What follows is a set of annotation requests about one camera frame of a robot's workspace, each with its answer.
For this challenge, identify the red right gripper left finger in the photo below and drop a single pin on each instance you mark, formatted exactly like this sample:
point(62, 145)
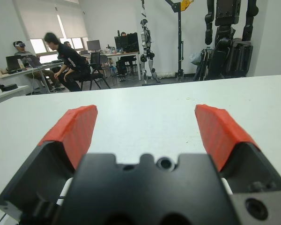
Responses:
point(77, 131)

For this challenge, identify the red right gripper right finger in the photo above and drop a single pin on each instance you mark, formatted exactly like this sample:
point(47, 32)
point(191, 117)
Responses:
point(217, 133)

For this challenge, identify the beige box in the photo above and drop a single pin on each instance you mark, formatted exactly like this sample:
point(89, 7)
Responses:
point(0, 71)

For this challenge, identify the folded black tripods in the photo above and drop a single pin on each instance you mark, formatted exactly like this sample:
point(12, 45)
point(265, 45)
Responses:
point(204, 65)

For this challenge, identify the person in black jacket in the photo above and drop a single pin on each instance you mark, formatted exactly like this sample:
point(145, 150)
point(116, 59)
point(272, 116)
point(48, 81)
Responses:
point(70, 61)

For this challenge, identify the black office chair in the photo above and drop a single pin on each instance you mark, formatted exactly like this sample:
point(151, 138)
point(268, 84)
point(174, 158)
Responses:
point(94, 58)

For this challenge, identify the white side table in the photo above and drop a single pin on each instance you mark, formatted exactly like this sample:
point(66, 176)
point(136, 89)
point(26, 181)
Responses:
point(11, 93)

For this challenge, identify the grey plastic bag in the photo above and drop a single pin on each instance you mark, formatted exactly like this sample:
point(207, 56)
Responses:
point(195, 58)

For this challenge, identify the white floor cushion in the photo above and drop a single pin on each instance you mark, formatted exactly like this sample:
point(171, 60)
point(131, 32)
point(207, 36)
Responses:
point(166, 74)

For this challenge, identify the flat black device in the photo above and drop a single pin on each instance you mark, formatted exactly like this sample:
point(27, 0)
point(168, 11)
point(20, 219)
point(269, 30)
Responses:
point(9, 88)

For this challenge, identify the black laptop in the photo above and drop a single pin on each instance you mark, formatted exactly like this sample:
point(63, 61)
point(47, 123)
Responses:
point(12, 62)
point(32, 62)

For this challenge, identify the white office desk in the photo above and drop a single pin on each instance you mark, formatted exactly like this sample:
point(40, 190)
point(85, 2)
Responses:
point(18, 72)
point(121, 54)

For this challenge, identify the person with dark hair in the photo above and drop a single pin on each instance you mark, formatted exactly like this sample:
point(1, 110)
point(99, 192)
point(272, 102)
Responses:
point(67, 44)

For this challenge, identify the black computer monitor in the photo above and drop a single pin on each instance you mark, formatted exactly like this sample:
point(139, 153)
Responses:
point(93, 44)
point(133, 42)
point(121, 43)

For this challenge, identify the window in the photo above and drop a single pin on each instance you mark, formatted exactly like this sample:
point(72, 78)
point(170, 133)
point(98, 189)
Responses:
point(37, 45)

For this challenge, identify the black gantry stand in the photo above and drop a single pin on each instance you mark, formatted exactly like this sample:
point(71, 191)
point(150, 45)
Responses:
point(179, 47)

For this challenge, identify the seated person wearing headset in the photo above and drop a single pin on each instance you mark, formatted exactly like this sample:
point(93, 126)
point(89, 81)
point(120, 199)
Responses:
point(19, 49)

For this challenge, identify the VR headset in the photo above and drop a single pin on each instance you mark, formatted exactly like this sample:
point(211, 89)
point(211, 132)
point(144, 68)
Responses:
point(21, 44)

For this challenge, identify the person behind black monitors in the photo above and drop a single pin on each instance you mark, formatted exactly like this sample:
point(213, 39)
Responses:
point(123, 34)

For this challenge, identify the white roller blind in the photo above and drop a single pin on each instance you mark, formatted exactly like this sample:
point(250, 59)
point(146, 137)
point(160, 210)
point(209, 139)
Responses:
point(72, 21)
point(42, 18)

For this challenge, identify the white humanoid robot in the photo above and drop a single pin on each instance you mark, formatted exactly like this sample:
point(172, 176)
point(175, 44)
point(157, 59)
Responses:
point(145, 35)

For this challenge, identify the black humanoid robot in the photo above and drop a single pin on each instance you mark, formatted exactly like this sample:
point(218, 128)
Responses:
point(224, 14)

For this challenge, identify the yellow hoist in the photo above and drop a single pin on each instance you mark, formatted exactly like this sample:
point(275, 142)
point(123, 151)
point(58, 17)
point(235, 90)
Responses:
point(186, 5)

